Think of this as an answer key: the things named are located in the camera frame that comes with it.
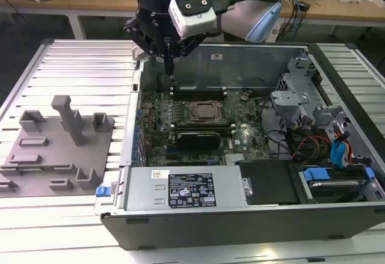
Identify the grey parts rack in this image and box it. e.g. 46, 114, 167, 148
0, 94, 117, 199

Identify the open black PC case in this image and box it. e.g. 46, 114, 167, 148
93, 40, 385, 251

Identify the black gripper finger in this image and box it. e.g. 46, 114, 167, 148
169, 33, 206, 77
122, 16, 170, 76

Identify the blue case latch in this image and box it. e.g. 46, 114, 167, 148
95, 186, 112, 199

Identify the hard disk in blue carrier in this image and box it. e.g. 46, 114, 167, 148
300, 167, 374, 204

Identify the blue flat data wire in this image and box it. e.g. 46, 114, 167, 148
330, 130, 353, 169

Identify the black power supply label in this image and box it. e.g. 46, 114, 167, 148
167, 173, 216, 209

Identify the green motherboard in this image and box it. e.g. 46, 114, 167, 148
137, 86, 271, 167

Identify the black graphics card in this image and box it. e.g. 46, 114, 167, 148
175, 130, 223, 158

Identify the small silver heatsink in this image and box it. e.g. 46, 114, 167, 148
224, 153, 247, 166

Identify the grey power supply unit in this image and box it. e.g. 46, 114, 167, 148
123, 166, 251, 213

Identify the black RAM slot bank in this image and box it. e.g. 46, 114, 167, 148
170, 122, 236, 136
170, 85, 228, 102

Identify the CPU in socket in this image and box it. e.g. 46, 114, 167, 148
188, 100, 225, 123

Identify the installed RAM stick with label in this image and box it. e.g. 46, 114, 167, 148
173, 85, 226, 93

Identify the orange and red wire bundle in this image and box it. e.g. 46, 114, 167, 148
296, 135, 329, 163

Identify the grey metal drive cage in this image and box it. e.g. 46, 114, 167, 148
269, 55, 353, 144

